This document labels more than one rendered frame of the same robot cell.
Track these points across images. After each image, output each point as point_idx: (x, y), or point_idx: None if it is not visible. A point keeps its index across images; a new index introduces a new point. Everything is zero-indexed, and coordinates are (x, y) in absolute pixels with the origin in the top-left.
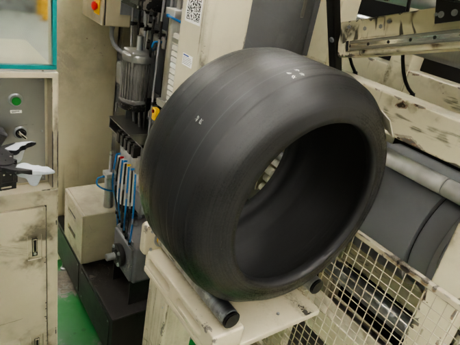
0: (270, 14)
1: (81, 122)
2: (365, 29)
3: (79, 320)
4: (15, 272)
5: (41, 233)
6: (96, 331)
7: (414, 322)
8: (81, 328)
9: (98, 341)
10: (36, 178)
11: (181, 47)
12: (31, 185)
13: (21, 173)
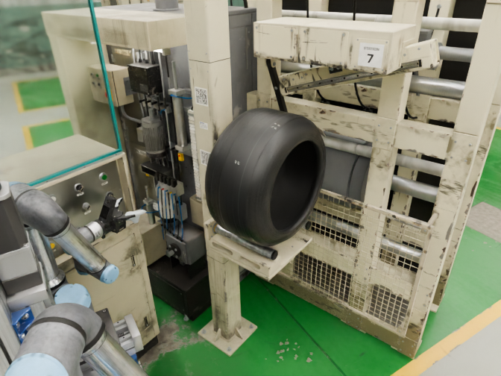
0: None
1: None
2: (294, 80)
3: (155, 304)
4: (126, 280)
5: (135, 251)
6: (169, 306)
7: (361, 227)
8: (159, 307)
9: (174, 311)
10: (137, 218)
11: (197, 118)
12: (135, 222)
13: (130, 218)
